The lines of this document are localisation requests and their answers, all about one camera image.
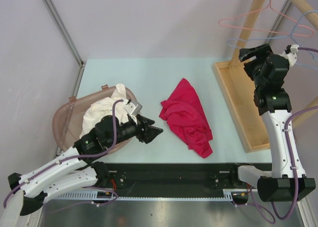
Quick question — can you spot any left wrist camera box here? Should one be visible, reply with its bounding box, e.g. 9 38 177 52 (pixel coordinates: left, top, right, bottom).
123 99 143 124

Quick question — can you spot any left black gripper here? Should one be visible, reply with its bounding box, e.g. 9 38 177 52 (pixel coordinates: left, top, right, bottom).
105 113 162 148

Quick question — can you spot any pink wire hanger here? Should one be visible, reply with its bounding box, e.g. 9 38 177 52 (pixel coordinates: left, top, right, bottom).
218 0 311 38

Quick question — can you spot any white t shirt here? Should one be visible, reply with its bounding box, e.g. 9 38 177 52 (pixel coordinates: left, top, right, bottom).
79 83 127 138

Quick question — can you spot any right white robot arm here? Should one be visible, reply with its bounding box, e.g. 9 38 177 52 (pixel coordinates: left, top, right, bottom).
229 44 316 202

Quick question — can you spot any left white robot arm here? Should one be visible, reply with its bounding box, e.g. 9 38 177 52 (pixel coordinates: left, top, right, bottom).
8 115 163 216

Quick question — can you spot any blue wire hanger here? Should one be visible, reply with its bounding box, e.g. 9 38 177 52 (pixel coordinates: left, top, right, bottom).
226 9 318 70

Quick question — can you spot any brown translucent plastic basket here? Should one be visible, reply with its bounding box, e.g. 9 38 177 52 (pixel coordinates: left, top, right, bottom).
52 84 140 153

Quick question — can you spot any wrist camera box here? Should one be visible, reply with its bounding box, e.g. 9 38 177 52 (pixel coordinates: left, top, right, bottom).
280 44 299 67
123 99 143 124

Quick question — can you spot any white cable duct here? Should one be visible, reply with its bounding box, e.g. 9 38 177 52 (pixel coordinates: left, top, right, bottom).
51 189 233 202

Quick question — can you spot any wooden clothes rack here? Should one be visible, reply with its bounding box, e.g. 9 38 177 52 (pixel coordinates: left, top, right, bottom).
214 0 303 153

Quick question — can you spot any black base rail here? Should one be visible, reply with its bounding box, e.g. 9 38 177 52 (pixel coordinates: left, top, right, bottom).
95 163 249 196

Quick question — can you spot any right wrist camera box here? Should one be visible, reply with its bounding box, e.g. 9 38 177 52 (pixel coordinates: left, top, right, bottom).
280 44 299 67

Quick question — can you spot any red t shirt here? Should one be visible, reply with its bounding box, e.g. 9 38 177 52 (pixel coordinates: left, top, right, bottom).
159 78 213 158

